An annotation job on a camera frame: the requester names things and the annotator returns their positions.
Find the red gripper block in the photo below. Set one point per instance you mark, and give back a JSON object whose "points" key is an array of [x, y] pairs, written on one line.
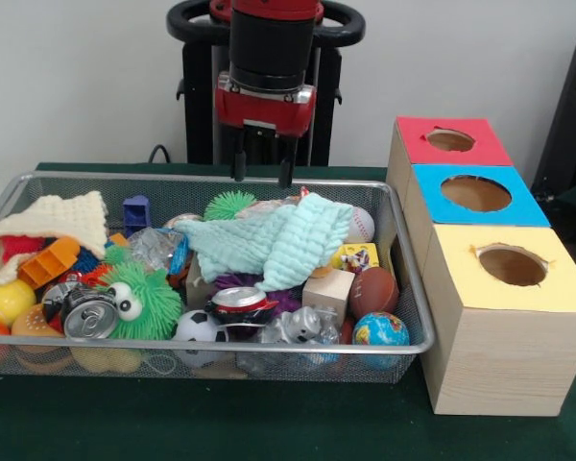
{"points": [[264, 113]]}

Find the blue globe ball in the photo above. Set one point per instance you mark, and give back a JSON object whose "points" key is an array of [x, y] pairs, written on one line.
{"points": [[380, 331]]}

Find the wooden box with three holes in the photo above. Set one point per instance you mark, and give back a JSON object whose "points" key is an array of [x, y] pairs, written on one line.
{"points": [[499, 365]]}

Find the black monitor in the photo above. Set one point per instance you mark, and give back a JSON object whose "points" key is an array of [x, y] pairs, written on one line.
{"points": [[566, 120]]}

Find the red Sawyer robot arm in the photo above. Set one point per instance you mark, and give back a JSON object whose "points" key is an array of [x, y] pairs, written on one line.
{"points": [[271, 43]]}

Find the large green spiky eyed ball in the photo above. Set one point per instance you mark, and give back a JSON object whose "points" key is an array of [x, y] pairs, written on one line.
{"points": [[149, 298]]}

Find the shallow mesh bin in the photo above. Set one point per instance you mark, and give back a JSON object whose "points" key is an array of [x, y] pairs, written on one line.
{"points": [[173, 185]]}

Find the white baseball toy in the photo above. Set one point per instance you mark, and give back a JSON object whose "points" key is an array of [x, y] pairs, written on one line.
{"points": [[363, 225]]}

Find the mint green cloth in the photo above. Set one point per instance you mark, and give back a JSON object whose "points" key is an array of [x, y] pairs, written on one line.
{"points": [[278, 240]]}

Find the brown football toy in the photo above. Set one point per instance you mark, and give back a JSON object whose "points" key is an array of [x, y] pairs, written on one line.
{"points": [[374, 290]]}

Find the black and white soccer ball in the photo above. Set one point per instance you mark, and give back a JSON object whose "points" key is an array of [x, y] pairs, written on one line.
{"points": [[199, 331]]}

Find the small green spiky ball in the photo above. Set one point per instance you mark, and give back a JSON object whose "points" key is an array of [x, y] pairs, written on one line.
{"points": [[230, 204]]}

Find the cream knitted cloth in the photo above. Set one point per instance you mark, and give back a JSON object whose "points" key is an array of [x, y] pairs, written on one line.
{"points": [[67, 216]]}

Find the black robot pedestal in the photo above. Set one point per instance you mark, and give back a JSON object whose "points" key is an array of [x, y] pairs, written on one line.
{"points": [[336, 96]]}

